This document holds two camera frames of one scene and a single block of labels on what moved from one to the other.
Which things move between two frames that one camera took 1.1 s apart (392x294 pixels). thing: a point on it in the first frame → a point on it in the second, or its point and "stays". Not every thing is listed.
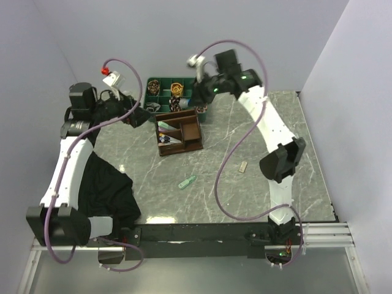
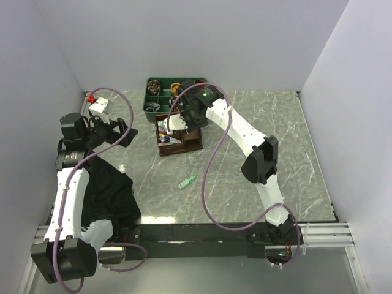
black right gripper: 199,95 → 191,128
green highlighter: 187,182 stays
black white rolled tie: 174,104 stays
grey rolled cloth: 155,107 stays
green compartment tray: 166,95 stays
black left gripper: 138,116 → 114,136
